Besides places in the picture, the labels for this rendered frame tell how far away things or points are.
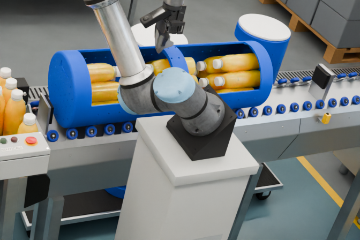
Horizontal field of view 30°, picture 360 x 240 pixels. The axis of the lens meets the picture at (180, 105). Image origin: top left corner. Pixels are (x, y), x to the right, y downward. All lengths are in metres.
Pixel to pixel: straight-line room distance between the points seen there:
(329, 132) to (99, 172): 1.16
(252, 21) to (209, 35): 2.15
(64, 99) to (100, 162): 0.30
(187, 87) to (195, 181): 0.32
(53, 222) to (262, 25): 1.49
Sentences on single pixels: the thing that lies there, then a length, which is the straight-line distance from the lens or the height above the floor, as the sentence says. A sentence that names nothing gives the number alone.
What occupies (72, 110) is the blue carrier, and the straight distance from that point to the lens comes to 2.40.
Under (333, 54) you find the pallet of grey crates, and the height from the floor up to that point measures 0.09.
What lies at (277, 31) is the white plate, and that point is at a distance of 3.51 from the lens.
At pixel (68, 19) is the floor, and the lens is 5.43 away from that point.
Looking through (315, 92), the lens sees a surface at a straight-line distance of 3.23.
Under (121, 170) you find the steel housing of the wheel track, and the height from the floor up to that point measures 0.76.
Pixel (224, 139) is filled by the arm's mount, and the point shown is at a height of 1.22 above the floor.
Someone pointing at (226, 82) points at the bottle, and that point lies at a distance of 2.74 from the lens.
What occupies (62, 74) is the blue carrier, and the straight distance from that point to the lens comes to 2.46.
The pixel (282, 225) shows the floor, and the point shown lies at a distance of 3.90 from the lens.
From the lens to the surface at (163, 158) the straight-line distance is 2.17.
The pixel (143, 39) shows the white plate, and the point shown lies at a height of 1.04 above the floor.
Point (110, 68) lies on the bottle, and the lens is 2.50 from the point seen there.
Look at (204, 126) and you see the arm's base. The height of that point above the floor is 1.27.
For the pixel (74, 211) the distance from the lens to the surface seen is 3.39.
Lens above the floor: 2.44
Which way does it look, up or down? 32 degrees down
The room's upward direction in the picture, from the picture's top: 15 degrees clockwise
